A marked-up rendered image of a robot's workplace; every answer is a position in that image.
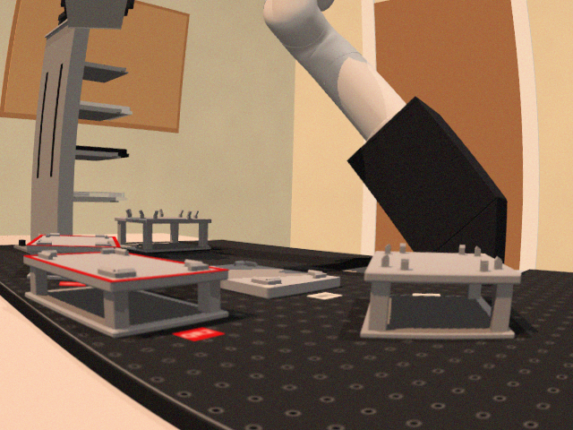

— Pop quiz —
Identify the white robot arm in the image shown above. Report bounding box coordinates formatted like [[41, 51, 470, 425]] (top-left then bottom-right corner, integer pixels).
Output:
[[263, 0, 406, 141]]

